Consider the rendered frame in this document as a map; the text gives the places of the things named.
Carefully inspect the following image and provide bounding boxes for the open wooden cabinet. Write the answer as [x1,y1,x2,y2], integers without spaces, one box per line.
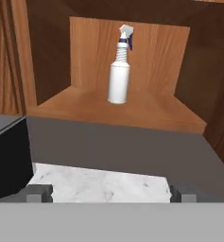
[24,0,224,175]

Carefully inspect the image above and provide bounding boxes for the white spray bottle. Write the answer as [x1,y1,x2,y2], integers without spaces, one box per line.
[107,24,136,106]

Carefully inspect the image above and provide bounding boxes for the wooden cabinet door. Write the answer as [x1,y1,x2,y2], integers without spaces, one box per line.
[0,0,38,116]

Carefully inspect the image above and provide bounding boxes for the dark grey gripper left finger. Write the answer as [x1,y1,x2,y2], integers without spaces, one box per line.
[0,184,54,204]

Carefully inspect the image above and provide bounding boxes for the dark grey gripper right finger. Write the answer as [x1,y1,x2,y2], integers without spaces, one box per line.
[169,181,212,204]

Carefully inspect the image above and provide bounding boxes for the black microwave oven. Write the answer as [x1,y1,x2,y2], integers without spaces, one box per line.
[0,114,36,202]

